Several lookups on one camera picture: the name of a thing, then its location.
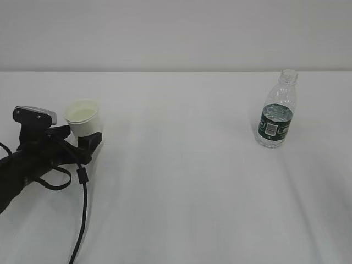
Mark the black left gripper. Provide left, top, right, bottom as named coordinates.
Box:
left=16, top=125, right=102, bottom=178

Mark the white paper cup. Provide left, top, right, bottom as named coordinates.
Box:
left=64, top=100, right=102, bottom=147

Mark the clear green-label water bottle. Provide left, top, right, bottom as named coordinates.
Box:
left=256, top=69, right=298, bottom=149

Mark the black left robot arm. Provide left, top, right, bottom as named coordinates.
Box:
left=1, top=125, right=102, bottom=212

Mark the black left camera cable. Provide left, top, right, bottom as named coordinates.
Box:
left=0, top=134, right=90, bottom=264

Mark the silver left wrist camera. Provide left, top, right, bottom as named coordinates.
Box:
left=13, top=106, right=57, bottom=145

